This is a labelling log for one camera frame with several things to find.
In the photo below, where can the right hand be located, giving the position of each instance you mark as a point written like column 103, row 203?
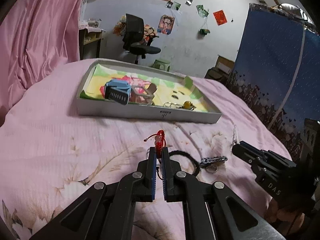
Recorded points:
column 288, row 221

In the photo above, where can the black office chair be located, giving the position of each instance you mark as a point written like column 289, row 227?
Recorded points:
column 133, row 39

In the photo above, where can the pink satin curtain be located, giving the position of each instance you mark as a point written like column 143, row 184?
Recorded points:
column 36, row 37

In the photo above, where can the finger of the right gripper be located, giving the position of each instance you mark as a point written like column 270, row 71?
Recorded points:
column 246, row 158
column 246, row 148

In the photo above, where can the black white carabiner keychain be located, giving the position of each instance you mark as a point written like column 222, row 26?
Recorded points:
column 210, row 164

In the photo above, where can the cardboard box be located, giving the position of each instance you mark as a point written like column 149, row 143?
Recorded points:
column 221, row 71

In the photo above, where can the wooden desk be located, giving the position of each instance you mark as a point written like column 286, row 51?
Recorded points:
column 90, row 36

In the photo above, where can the beige hair claw clip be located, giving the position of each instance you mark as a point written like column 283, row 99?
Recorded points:
column 142, row 95

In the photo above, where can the blue starry fabric wardrobe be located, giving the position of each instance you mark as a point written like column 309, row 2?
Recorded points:
column 276, row 72

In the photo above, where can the yellow bead keyring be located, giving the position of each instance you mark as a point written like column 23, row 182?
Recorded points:
column 187, row 105

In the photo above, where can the cartoon wall poster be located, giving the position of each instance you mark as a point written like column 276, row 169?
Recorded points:
column 166, row 24

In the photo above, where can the green plastic stool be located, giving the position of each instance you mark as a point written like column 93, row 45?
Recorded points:
column 161, row 64

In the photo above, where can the red paper wall decoration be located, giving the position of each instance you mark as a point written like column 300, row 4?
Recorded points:
column 220, row 17

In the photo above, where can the green hanging ornament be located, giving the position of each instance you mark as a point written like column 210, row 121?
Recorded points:
column 204, row 32

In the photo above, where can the colourful cartoon cloth liner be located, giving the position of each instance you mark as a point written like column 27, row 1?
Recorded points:
column 177, row 91

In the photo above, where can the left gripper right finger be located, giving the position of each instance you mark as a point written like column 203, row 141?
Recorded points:
column 169, row 170

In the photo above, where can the grey cardboard tray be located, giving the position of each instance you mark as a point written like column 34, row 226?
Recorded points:
column 110, row 108

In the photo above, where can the blue hair claw clip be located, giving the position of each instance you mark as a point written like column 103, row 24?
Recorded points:
column 118, row 91

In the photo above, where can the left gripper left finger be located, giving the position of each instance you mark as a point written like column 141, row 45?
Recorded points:
column 146, row 185

